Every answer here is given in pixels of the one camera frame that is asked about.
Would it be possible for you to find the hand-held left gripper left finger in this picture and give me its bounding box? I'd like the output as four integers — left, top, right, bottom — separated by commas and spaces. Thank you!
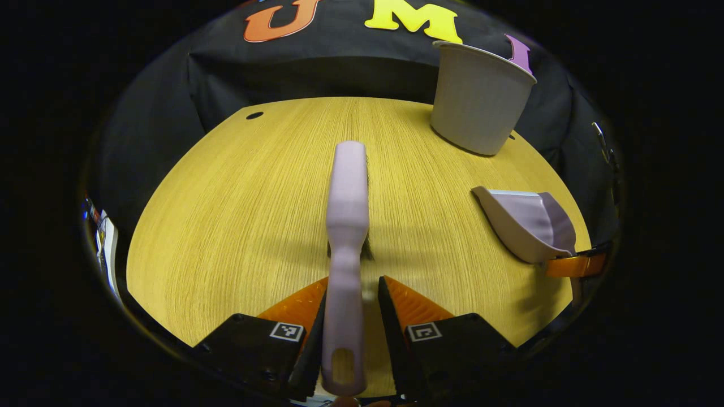
192, 276, 329, 401

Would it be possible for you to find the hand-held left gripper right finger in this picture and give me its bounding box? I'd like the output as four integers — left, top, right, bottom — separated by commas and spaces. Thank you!
377, 275, 520, 401

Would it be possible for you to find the pink dustpan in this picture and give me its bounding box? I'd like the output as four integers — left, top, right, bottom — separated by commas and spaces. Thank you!
471, 186, 578, 265

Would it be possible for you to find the small pink broom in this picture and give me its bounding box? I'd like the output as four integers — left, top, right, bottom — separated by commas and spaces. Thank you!
321, 141, 375, 397

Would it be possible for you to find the grey garbage bin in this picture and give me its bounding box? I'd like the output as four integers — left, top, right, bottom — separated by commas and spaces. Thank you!
430, 40, 538, 157

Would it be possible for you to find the wooden desktop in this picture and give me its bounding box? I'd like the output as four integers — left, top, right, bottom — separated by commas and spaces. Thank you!
126, 96, 593, 397

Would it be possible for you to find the black backdrop cloth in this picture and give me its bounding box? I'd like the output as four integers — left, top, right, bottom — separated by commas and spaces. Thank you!
90, 0, 623, 295

